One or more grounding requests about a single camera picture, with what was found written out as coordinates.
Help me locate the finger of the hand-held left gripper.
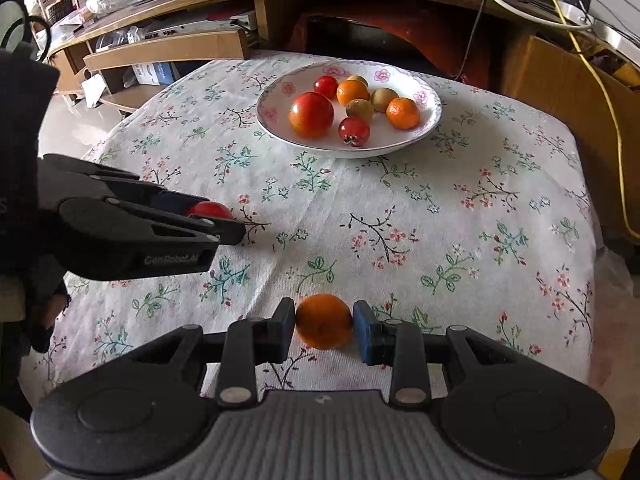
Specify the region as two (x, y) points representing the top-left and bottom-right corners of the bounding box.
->
(58, 197), (247, 247)
(39, 154), (203, 217)

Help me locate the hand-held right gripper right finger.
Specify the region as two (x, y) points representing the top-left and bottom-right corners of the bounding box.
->
(352, 300), (530, 407)

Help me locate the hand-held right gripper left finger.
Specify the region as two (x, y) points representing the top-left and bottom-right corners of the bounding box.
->
(127, 297), (297, 407)

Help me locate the red cherry tomato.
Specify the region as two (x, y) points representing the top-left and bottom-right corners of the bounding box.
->
(187, 201), (234, 221)
(338, 116), (371, 148)
(314, 75), (340, 100)

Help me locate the small orange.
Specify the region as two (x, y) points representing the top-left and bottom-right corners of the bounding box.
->
(295, 293), (355, 351)
(336, 79), (371, 107)
(385, 97), (421, 130)

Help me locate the white floral rim plate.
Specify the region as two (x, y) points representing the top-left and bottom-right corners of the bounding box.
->
(255, 60), (443, 160)

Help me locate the person's left hand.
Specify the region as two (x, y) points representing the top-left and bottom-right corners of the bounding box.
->
(27, 255), (72, 353)

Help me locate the floral tablecloth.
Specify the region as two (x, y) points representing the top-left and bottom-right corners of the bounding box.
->
(17, 52), (608, 411)

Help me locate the blue box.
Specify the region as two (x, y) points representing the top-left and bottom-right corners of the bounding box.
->
(134, 61), (179, 86)

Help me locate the white plastic bag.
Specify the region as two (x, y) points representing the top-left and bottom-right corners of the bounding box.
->
(80, 72), (109, 109)

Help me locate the large red tomato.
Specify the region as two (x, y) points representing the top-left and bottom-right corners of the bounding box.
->
(289, 91), (335, 138)

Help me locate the grey power strip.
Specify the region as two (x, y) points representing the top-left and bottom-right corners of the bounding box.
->
(142, 10), (258, 41)

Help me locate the brown wooden board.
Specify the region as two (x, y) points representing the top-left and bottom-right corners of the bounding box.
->
(500, 30), (640, 243)

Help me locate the black looped cable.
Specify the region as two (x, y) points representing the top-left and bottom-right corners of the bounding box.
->
(0, 0), (52, 63)

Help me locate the thin black cable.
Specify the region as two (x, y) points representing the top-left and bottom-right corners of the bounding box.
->
(460, 0), (489, 68)

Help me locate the yellow cable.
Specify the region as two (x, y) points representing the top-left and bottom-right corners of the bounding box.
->
(460, 0), (640, 241)

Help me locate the grey cable loop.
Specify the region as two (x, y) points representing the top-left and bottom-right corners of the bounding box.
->
(487, 0), (597, 29)

